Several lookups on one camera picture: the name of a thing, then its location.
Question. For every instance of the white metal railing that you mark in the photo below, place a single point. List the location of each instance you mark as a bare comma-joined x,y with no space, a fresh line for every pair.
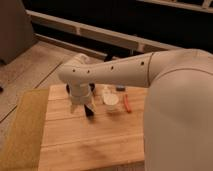
91,40

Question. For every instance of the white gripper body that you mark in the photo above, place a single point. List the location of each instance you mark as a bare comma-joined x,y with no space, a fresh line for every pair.
81,100

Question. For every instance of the red marker pen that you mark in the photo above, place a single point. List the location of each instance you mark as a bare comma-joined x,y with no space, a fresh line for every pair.
126,103

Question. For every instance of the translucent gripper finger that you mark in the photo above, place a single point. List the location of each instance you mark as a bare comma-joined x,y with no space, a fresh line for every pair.
73,108

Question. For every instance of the clear plastic cup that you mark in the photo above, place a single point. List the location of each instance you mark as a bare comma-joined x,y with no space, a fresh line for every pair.
109,99

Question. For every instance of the olive green mat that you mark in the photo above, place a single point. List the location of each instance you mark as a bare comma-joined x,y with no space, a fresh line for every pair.
21,150

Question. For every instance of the wooden table board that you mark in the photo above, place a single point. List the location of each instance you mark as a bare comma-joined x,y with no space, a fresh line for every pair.
108,141

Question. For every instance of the grey cabinet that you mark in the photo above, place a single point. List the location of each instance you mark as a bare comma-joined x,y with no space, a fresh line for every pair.
16,31

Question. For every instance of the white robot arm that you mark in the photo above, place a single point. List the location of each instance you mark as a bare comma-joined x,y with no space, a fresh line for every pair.
178,111

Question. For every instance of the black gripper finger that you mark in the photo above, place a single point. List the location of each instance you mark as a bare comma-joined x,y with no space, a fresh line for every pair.
89,112

